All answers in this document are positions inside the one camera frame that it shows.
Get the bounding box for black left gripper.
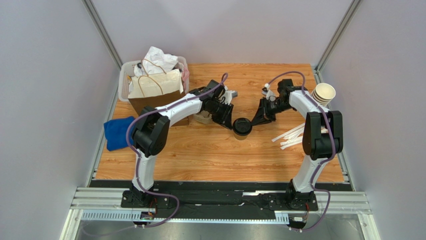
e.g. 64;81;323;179
208;100;235;131

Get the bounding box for black plastic cup lid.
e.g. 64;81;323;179
232;117;253;134

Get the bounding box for brown paper coffee cup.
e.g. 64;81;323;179
233;132;250;141

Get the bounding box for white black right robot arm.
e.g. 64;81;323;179
251;79;343;210

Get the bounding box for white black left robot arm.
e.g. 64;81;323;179
121;80;238;208

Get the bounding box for cardboard cup carrier tray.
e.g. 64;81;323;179
193;111;213;124

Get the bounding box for white wrapped straw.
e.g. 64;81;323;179
271;123;305;142
279;128;329;151

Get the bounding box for stack of paper cups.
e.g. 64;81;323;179
310;83;336;107

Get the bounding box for brown paper bag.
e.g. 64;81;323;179
128;69;186;114

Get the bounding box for crumpled white paper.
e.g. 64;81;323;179
133;46;179;77

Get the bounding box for white plastic basket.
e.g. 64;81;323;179
117;56;190;103

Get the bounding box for blue folded cloth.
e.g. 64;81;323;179
103;116;135;152

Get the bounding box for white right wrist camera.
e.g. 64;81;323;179
261;83;277;101

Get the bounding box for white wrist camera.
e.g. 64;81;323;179
261;83;277;101
220;90;238;105

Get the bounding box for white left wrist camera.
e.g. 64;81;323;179
220;90;238;105

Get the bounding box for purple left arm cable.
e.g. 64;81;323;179
125;72;230;229

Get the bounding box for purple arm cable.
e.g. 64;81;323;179
125;72;230;229
266;71;337;233

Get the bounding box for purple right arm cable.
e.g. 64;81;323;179
266;71;337;233

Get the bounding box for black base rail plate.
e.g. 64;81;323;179
89;179;354;221

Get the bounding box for aluminium frame rail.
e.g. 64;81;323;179
60;187;381;240

